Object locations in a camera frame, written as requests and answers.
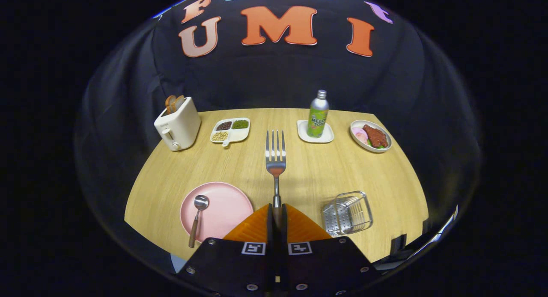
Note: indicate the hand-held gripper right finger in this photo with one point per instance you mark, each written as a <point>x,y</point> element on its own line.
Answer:
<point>325,262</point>

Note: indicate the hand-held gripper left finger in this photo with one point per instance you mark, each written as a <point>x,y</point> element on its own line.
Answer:
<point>231,262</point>

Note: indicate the pink round plate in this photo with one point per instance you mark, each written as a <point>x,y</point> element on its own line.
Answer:
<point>227,207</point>

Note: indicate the oval plate with food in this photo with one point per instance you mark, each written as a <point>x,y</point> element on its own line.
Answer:
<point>356,145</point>

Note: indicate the white divided dish with beans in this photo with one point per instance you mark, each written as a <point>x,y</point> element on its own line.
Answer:
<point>239,134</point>

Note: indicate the white square coaster tray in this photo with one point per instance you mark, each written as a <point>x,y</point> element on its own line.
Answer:
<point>302,134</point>

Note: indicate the pink ham slice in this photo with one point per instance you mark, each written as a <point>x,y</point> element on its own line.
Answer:
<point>359,134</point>

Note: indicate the red-brown meat piece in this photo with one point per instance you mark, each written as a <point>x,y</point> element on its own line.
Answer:
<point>376,136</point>

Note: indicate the silver bottle with green label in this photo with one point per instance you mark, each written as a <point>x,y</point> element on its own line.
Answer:
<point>317,117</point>

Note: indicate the cream white toaster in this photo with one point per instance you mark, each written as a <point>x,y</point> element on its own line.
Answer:
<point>182,123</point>

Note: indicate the brown toast slice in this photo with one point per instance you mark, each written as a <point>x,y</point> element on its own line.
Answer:
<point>169,103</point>
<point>179,102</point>

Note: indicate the black backdrop cloth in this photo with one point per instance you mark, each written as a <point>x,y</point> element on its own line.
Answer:
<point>274,78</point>

